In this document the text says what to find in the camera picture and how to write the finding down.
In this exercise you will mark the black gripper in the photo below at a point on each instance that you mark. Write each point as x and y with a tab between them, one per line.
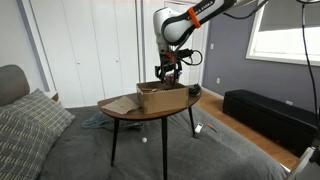
169	61

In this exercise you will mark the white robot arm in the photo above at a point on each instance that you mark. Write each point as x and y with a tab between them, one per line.
172	29

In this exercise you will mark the brown cardboard box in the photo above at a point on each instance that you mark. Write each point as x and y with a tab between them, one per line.
156	97

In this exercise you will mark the orange white marker pen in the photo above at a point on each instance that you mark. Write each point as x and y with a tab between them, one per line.
213	128

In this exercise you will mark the cup with pens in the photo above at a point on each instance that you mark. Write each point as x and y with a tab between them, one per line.
170	80

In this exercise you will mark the black object on table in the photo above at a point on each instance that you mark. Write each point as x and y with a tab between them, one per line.
194	90

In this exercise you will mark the round wooden side table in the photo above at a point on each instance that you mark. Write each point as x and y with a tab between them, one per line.
139	115

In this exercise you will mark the flat cardboard piece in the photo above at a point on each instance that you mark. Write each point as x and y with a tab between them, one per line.
122	105

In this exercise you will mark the white remote control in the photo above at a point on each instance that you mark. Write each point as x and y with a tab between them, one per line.
198	128

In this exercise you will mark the small white ball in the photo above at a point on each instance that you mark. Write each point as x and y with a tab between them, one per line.
144	140

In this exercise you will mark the grey bed blanket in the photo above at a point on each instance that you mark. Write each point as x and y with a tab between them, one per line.
85	154

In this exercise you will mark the white closet doors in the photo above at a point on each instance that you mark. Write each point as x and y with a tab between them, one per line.
90	50

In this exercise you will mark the teal crumpled cloth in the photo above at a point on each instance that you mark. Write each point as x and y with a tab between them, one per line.
101	120

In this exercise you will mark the black storage bench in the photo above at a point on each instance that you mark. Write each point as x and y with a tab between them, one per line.
293	128

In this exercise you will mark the checkered grey pillow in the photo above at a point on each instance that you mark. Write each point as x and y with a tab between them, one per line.
28	129

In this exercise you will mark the grey headboard cushion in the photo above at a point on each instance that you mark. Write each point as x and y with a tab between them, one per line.
13	84

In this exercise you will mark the white window frame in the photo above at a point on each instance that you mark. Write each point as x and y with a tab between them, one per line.
283	32

